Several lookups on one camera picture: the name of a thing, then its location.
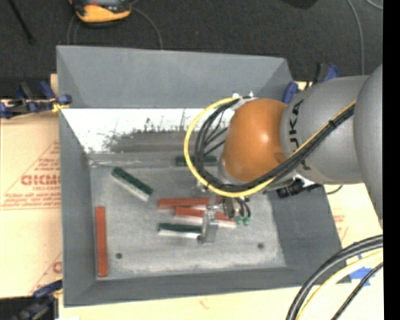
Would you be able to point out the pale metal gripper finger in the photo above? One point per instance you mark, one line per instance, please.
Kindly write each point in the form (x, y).
(214, 233)
(207, 223)

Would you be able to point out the red-brown flat block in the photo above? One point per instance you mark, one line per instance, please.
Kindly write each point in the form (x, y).
(183, 202)
(101, 242)
(190, 212)

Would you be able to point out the dark green flat block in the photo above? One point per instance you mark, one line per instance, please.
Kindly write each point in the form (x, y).
(176, 228)
(180, 160)
(131, 183)

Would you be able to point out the grey metal bin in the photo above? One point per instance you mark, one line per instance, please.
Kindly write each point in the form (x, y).
(173, 78)

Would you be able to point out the brown cardboard board red print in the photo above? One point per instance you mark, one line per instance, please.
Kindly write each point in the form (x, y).
(26, 165)

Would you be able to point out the black cylinder on white bracket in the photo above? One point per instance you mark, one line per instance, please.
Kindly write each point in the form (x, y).
(289, 189)

